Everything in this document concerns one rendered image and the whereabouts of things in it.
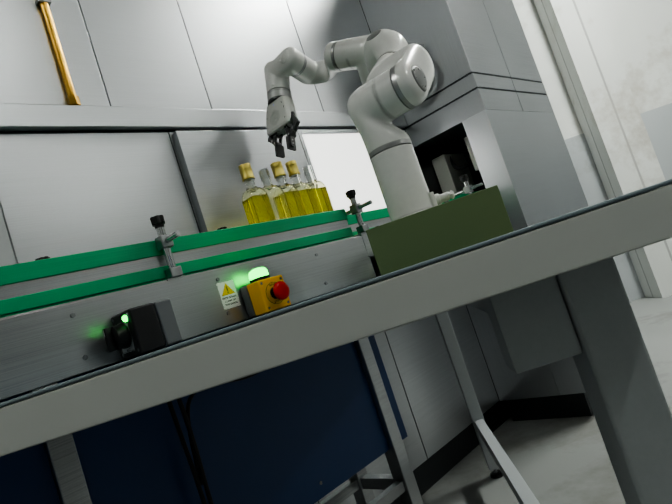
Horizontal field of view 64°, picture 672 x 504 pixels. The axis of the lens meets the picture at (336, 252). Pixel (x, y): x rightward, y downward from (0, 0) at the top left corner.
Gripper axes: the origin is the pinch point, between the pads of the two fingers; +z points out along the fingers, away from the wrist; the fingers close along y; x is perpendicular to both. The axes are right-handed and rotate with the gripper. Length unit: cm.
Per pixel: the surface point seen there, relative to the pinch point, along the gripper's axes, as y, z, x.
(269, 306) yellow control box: 22, 53, -29
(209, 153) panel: -12.0, 0.9, -18.8
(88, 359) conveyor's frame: 15, 62, -63
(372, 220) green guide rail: 4.6, 20.7, 29.1
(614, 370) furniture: 97, 74, -58
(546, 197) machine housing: 25, 5, 119
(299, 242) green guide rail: 13.8, 35.1, -11.2
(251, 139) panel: -11.7, -7.4, -3.3
